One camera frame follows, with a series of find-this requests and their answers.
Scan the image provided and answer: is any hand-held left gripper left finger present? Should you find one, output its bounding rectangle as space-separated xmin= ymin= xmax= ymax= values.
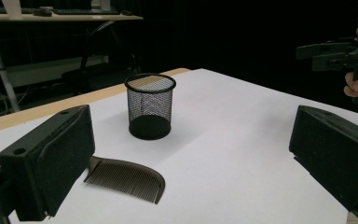
xmin=0 ymin=104 xmax=96 ymax=222

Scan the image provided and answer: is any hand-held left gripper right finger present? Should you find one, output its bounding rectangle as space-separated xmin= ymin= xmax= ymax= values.
xmin=288 ymin=105 xmax=358 ymax=220

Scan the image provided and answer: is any brown comb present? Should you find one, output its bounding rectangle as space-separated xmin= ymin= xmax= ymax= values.
xmin=83 ymin=156 xmax=166 ymax=205

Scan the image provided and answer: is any black mesh pen holder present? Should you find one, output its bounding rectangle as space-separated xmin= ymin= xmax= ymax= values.
xmin=124 ymin=73 xmax=177 ymax=141

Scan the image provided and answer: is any black office chair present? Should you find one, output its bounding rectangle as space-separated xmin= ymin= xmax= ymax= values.
xmin=61 ymin=21 xmax=142 ymax=96

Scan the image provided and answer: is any wooden desk with white legs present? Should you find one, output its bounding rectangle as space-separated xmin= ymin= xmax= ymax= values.
xmin=0 ymin=13 xmax=145 ymax=114

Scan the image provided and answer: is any small dark desk device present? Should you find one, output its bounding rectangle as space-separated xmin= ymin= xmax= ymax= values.
xmin=33 ymin=6 xmax=54 ymax=18

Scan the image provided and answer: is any black keyboard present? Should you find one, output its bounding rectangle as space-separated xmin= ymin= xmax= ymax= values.
xmin=52 ymin=7 xmax=119 ymax=16

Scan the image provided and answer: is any white monitor stand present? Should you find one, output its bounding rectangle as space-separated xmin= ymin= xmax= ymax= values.
xmin=1 ymin=0 xmax=23 ymax=21

